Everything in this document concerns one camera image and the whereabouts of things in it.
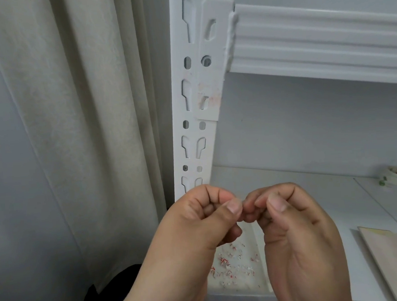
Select person's left hand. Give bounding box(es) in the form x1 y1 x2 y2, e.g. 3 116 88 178
134 182 249 295

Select beige fabric curtain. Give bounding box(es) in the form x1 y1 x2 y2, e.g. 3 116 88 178
0 0 191 301

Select white paper cup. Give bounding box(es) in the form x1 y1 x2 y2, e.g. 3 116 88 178
378 165 397 189

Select person's black clothing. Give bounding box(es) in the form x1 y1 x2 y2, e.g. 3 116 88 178
74 263 145 301

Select white slotted metal shelf post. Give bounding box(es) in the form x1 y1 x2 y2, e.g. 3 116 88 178
160 0 248 204

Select brown cardboard sheet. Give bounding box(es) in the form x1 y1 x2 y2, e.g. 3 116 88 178
357 223 397 301

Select pile of red white scraps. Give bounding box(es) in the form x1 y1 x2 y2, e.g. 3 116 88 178
208 240 263 288

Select person's right hand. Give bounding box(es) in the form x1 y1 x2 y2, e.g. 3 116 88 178
240 179 353 301

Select white metal shelf beam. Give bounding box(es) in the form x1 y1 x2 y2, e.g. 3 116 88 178
187 0 397 123

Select person's left forearm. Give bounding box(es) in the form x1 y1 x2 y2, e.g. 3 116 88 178
107 267 210 301

